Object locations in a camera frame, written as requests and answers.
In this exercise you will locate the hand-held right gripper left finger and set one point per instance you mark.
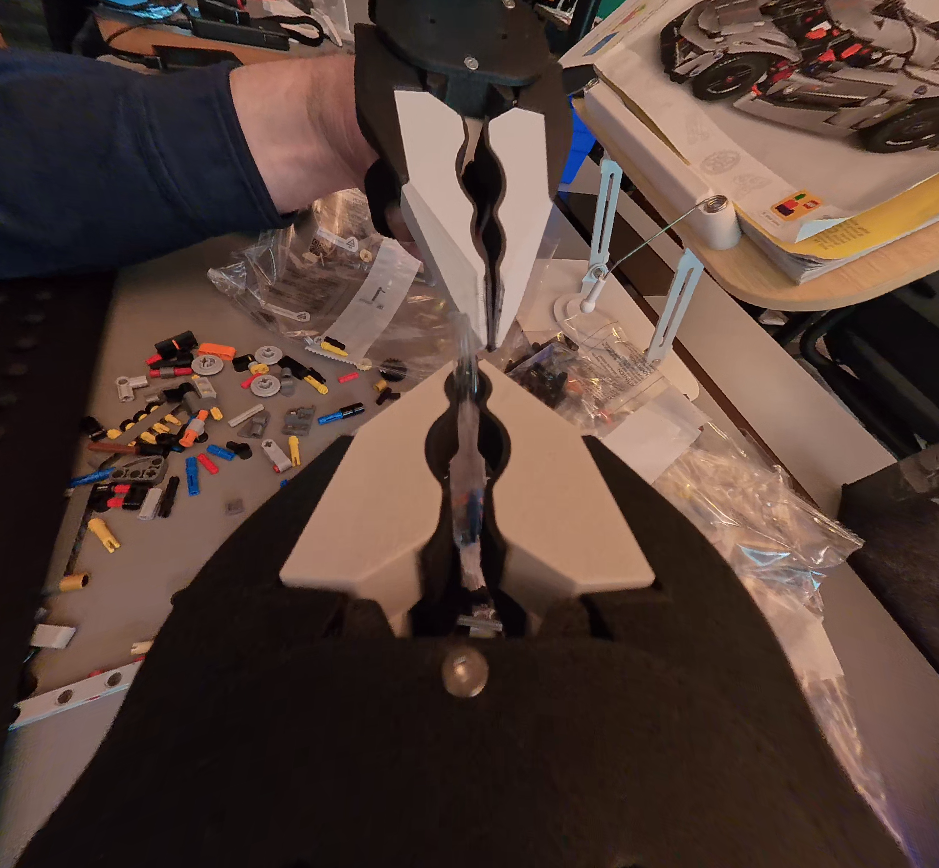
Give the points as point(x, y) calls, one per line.
point(367, 508)

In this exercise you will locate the torn open clear bag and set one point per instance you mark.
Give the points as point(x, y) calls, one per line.
point(352, 288)

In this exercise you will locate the pile of loose lego pieces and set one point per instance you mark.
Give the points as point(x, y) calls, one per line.
point(192, 429)

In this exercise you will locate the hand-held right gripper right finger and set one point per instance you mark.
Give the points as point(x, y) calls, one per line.
point(572, 508)

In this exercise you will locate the long light grey lego beam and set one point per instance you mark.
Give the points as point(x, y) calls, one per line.
point(73, 696)

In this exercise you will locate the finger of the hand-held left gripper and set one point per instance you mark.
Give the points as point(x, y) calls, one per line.
point(524, 186)
point(433, 178)

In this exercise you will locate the black metal frame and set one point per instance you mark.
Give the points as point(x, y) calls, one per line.
point(865, 354)

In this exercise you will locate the person's left hand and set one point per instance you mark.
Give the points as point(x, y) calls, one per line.
point(308, 127)

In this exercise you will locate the small blue crate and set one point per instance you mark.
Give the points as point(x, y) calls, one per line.
point(572, 167)

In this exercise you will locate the yellow-edged instruction booklet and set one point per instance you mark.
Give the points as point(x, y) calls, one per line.
point(843, 244)

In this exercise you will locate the wooden book stand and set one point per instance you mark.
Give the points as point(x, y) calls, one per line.
point(807, 288)

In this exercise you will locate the person's left forearm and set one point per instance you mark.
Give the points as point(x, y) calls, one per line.
point(110, 164)

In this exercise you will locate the small clear lego bag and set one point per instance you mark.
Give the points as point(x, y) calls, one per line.
point(469, 442)

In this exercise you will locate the printed car picture sheet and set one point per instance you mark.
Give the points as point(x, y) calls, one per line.
point(770, 76)

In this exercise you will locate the clear bag with warning print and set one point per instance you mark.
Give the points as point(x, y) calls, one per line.
point(609, 376)

